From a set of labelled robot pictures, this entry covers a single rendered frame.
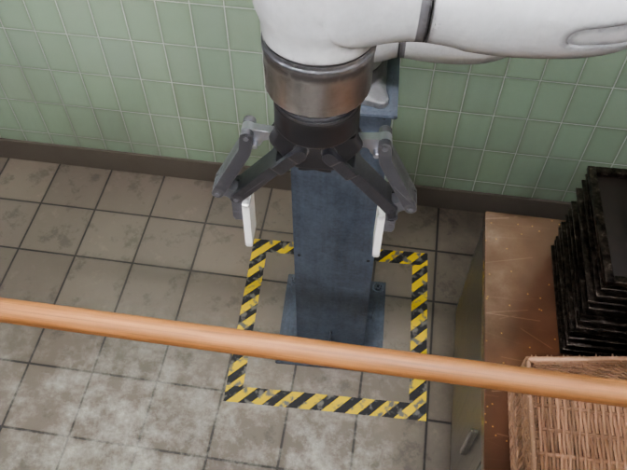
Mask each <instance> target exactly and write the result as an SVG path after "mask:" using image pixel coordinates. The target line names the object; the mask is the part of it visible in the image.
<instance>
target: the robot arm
mask: <svg viewBox="0 0 627 470"><path fill-rule="evenodd" d="M252 2H253V5H254V8H255V11H256V12H257V14H258V18H259V21H260V25H261V46H262V50H263V64H264V71H265V82H266V85H265V88H266V91H267V92H268V94H269V95H270V97H271V99H272V100H273V110H274V122H273V124H272V125H264V124H258V123H257V120H256V118H255V117H253V116H251V115H247V116H245V117H244V120H243V125H242V128H241V133H240V137H239V139H238V140H237V142H236V143H235V145H234V146H233V148H232V150H231V151H230V152H229V154H228V156H227V157H226V159H225V160H224V162H223V164H222V165H221V167H220V168H219V170H218V172H217V173H216V178H215V182H214V185H213V190H212V195H213V196H214V197H216V198H222V197H223V196H226V197H228V198H230V200H231V204H232V211H233V216H234V218H235V219H239V220H243V221H244V237H245V245H246V246H253V242H254V237H255V232H256V226H257V224H256V212H255V200H254V192H256V191H257V190H258V189H260V188H261V187H263V186H264V185H265V184H267V183H268V182H269V181H271V180H272V179H273V178H274V177H275V176H277V175H278V174H280V175H283V174H284V173H286V172H287V171H289V170H290V169H291V168H293V167H297V168H299V171H312V170H316V171H319V172H323V173H331V171H333V170H335V171H336V172H337V173H338V174H339V175H341V176H342V177H343V178H344V179H345V180H346V181H348V180H351V181H352V182H353V183H354V184H355V185H356V186H357V187H358V188H359V189H360V190H361V191H362V192H364V193H365V194H366V195H367V196H368V197H369V198H370V199H371V200H372V201H373V202H374V203H375V204H376V205H377V212H376V218H375V225H374V231H373V244H372V256H373V257H378V256H379V255H380V250H381V243H382V237H383V232H384V231H387V232H392V231H393V230H394V229H395V223H396V221H397V213H399V212H400V211H405V212H407V213H409V214H412V213H415V212H416V211H417V189H416V187H415V185H414V183H413V182H412V180H411V178H410V176H409V174H408V172H407V170H406V168H405V166H404V164H403V162H402V161H401V159H400V157H399V155H398V153H397V151H396V149H395V147H394V145H393V130H392V128H391V127H390V126H387V125H384V126H382V127H381V128H380V129H379V132H362V131H361V129H360V128H359V119H360V109H361V105H367V106H371V107H374V108H378V109H383V108H386V107H387V106H388V100H389V98H388V95H387V92H386V75H387V61H388V60H391V59H395V58H397V57H399V58H405V59H411V60H416V61H420V62H434V63H446V64H481V63H488V62H495V61H498V60H501V59H504V58H507V57H511V58H526V59H578V58H589V57H595V56H602V55H607V54H610V53H614V52H618V51H621V50H624V49H627V0H252ZM399 43H400V44H399ZM398 51H399V52H398ZM265 140H270V142H271V144H272V145H273V146H274V148H273V149H272V150H271V151H270V152H269V153H267V154H266V155H265V156H264V157H262V158H261V159H259V160H258V161H257V162H256V163H254V164H253V165H252V166H251V167H249V168H248V169H247V170H246V171H244V172H243V173H241V174H240V175H237V174H238V173H239V171H240V170H241V169H242V168H243V166H244V164H245V163H246V161H247V160H248V158H249V157H250V154H251V151H252V149H257V148H258V146H259V145H261V144H262V142H263V141H265ZM362 147H365V148H367V149H368V150H369V152H370V153H371V154H372V155H373V157H374V158H375V159H379V163H380V166H381V168H382V170H383V173H384V175H385V176H386V178H387V180H388V182H389V183H390V184H389V183H388V182H387V181H385V180H384V179H383V178H382V177H381V176H380V175H379V174H378V173H377V172H376V171H375V170H374V169H373V168H372V167H371V166H370V165H369V164H368V163H367V162H366V161H365V160H364V159H363V158H362V157H361V155H360V152H359V151H360V150H361V148H362Z"/></svg>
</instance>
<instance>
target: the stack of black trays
mask: <svg viewBox="0 0 627 470"><path fill-rule="evenodd" d="M585 177H586V180H581V183H582V188H577V187H576V194H577V201H571V207H572V208H568V215H567V214H566V215H565V222H561V227H560V228H559V236H556V240H555V241H554V245H552V246H551V247H550V248H551V258H552V269H553V280H554V291H555V302H556V313H557V324H558V335H559V346H560V353H563V354H572V355H579V354H580V356H583V355H584V356H595V354H597V356H599V355H601V356H612V353H613V355H614V356H616V355H617V356H627V169H619V168H607V167H595V166H588V167H587V174H585Z"/></svg>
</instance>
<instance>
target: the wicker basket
mask: <svg viewBox="0 0 627 470"><path fill-rule="evenodd" d="M521 366H524V367H531V368H538V369H546V370H552V371H560V372H566V373H574V374H580V375H588V376H595V377H602V378H610V379H616V380H627V356H617V355H616V356H614V355H613V353H612V356H601V355H599V356H597V354H595V356H584V355H583V356H580V354H579V355H578V356H568V355H567V356H564V354H563V356H552V355H551V356H549V355H548V354H547V356H536V355H535V356H533V355H532V354H531V356H525V358H524V360H523V362H522V365H521ZM539 397H540V403H539ZM547 398H548V403H547ZM554 399H555V404H554ZM562 400H563V403H562ZM577 402H578V403H577ZM508 405H509V448H510V450H509V453H510V468H511V469H510V470H540V465H541V470H556V467H557V470H572V469H573V470H623V467H624V470H627V408H623V410H622V407H616V411H615V407H614V406H608V411H607V405H601V404H594V403H587V402H580V401H573V400H570V404H569V400H566V399H560V398H552V397H546V396H539V395H531V394H519V393H512V392H508ZM570 406H571V407H570ZM585 406H586V408H585ZM592 406H593V409H592ZM600 406H601V410H600ZM540 408H541V413H540ZM548 409H549V412H548ZM555 409H556V412H555ZM563 411H564V412H563ZM570 411H571V412H570ZM623 412H624V413H623ZM593 414H594V417H593ZM601 415H602V418H601ZM586 416H587V418H586ZM608 416H609V417H608ZM578 417H579V418H578ZM567 419H568V422H567ZM552 420H553V427H552ZM560 420H561V424H560ZM624 420H625V421H624ZM537 421H538V422H537ZM545 421H546V427H545ZM598 423H599V426H598ZM537 424H538V426H537ZM583 424H584V430H583ZM591 425H592V428H591ZM568 426H569V430H568ZM576 426H577V431H576ZM561 427H562V429H561ZM621 427H622V430H621ZM606 428H607V433H606ZM614 428H615V432H614ZM599 429H600V434H599ZM622 432H623V436H622ZM546 433H547V437H546ZM553 433H554V436H553ZM615 434H616V435H615ZM577 436H578V439H577ZM584 436H585V437H584ZM542 437H543V439H542ZM569 437H570V440H569ZM600 438H601V441H600ZM592 440H593V442H592ZM616 441H617V444H616ZM623 441H624V443H623ZM558 442H559V448H558ZM550 444H551V452H550ZM581 445H582V446H581ZM574 446H575V451H574ZM543 447H544V451H543ZM566 448H567V455H566ZM597 448H598V450H597ZM590 450H591V455H590ZM613 450H614V453H613ZM559 451H560V454H559ZM582 451H583V457H582ZM575 453H576V456H575ZM598 453H599V459H598ZM621 454H622V458H621ZM591 456H592V457H591ZM614 456H615V461H614ZM551 457H552V461H551ZM559 458H560V459H559ZM606 458H607V459H606ZM567 459H568V463H567ZM622 460H623V461H622ZM583 462H584V464H583ZM599 464H600V466H599ZM615 465H616V467H615ZM607 468H608V469H607Z"/></svg>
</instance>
